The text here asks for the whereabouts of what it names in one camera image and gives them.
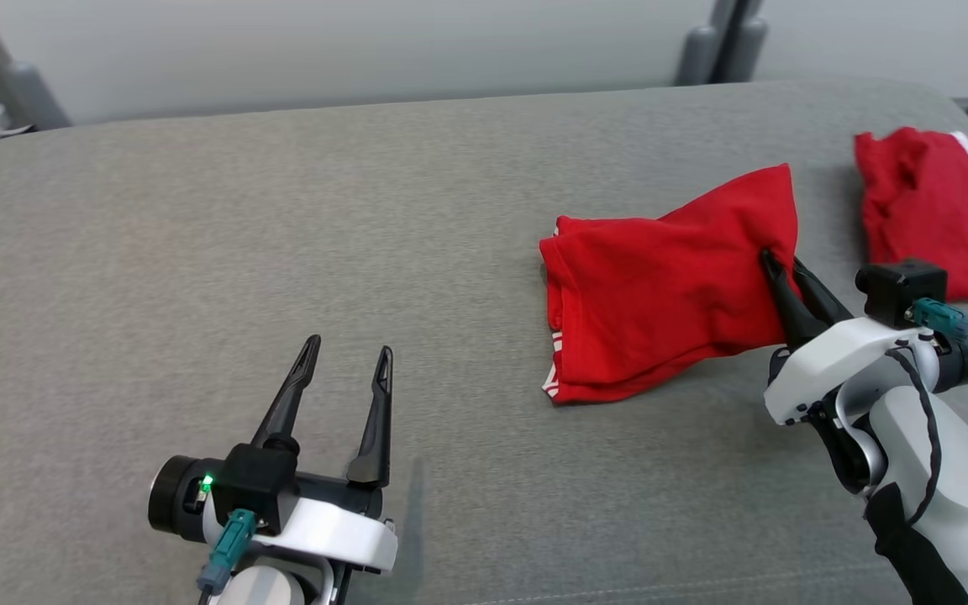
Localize right camera cable teal plug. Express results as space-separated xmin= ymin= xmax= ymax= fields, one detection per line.
xmin=911 ymin=298 xmax=968 ymax=368

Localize grey partition post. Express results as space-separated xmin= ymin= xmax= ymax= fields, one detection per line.
xmin=723 ymin=0 xmax=769 ymax=83
xmin=0 ymin=0 xmax=73 ymax=131
xmin=676 ymin=0 xmax=741 ymax=85

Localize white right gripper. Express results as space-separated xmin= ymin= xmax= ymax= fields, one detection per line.
xmin=760 ymin=248 xmax=968 ymax=425

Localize red shorts white stripes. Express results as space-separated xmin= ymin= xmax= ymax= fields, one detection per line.
xmin=854 ymin=126 xmax=968 ymax=302

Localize red Bulls 23 jersey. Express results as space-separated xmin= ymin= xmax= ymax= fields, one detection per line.
xmin=539 ymin=164 xmax=800 ymax=406

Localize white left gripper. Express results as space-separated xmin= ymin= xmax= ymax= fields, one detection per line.
xmin=148 ymin=334 xmax=398 ymax=576

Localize camera cable teal plug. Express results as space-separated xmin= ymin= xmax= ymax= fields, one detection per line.
xmin=911 ymin=298 xmax=968 ymax=368
xmin=197 ymin=508 xmax=260 ymax=605

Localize left camera cable teal plug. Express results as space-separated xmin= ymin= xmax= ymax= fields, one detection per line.
xmin=197 ymin=508 xmax=260 ymax=605

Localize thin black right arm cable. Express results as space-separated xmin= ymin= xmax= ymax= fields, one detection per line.
xmin=886 ymin=347 xmax=944 ymax=529

